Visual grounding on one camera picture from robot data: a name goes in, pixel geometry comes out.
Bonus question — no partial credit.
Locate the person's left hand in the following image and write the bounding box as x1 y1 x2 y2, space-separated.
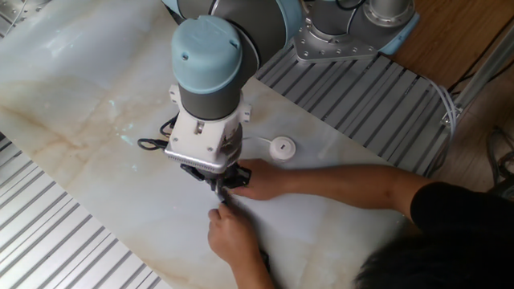
207 202 264 270

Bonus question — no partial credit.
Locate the white cable bundle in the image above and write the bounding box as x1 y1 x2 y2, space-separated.
421 78 459 177

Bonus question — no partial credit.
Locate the dark grey USB docking station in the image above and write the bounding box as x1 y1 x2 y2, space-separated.
216 187 234 208

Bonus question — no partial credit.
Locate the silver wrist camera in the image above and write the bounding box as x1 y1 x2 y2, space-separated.
163 148 228 174

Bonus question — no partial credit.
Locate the silver plate with screws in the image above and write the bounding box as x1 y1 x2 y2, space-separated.
0 0 51 25

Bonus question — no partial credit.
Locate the black chair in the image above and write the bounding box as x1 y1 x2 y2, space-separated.
485 126 514 197

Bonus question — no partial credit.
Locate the person's right hand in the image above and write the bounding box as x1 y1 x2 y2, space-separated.
230 158 294 201

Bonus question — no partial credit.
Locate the aluminium frame post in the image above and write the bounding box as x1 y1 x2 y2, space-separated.
439 23 514 128

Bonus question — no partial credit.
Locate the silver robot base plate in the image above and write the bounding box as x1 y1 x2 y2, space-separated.
292 15 381 63

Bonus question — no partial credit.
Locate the person's right forearm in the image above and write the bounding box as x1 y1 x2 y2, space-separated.
287 163 433 220

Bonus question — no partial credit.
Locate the black shirt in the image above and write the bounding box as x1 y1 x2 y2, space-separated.
409 181 514 246

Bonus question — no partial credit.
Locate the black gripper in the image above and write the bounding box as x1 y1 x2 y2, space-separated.
179 162 253 196

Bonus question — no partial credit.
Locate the person's left forearm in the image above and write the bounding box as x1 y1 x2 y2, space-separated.
230 252 276 289

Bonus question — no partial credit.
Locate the black camera cable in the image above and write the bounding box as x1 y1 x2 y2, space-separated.
137 114 180 152

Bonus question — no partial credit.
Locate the white round USB hub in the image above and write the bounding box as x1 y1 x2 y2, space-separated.
243 135 297 162

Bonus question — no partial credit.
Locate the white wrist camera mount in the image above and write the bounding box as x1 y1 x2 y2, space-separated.
164 83 253 164

